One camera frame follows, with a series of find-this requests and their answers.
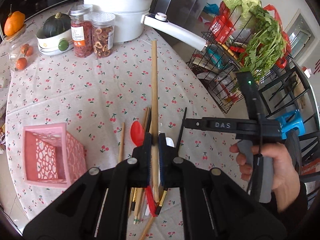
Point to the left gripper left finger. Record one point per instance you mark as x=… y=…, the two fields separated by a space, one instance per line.
x=142 y=169

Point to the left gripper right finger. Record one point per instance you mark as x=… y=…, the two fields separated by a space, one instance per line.
x=168 y=174

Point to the black chopstick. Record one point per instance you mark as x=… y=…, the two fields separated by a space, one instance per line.
x=147 y=120

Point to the light wooden chopstick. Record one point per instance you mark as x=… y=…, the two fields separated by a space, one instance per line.
x=154 y=121

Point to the lone wooden chopstick on table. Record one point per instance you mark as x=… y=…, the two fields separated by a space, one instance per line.
x=121 y=144

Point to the white plastic spoon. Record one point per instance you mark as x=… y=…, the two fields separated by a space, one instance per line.
x=169 y=142

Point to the red plastic spoon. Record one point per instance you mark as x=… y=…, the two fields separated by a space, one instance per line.
x=137 y=136

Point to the blue plastic stool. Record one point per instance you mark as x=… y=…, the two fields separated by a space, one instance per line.
x=291 y=120

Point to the pink perforated utensil basket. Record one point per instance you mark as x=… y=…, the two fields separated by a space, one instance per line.
x=52 y=157

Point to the green leafy vegetables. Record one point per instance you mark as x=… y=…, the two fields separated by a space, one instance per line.
x=267 y=44

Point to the cherry print tablecloth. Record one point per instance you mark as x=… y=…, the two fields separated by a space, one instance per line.
x=99 y=99

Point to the red snack package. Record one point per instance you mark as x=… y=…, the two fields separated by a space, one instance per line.
x=222 y=26

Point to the jar of dried fruit rings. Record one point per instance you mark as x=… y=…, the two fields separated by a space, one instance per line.
x=102 y=33

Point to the white bowl with green knob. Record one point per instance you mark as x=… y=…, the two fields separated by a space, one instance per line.
x=54 y=45

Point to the grey refrigerator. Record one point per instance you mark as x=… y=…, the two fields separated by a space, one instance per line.
x=176 y=20

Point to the jar of red dried fruit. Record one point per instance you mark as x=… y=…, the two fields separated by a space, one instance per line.
x=81 y=28

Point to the dark green pumpkin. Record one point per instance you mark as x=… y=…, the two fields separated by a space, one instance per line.
x=56 y=24

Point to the glass jar with small oranges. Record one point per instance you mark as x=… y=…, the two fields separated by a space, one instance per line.
x=22 y=47

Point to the orange pumpkin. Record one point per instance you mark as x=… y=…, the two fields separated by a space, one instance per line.
x=14 y=22

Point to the black wire rack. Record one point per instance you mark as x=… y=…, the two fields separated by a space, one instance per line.
x=218 y=63

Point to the white electric pot with handle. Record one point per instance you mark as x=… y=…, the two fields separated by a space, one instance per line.
x=133 y=15

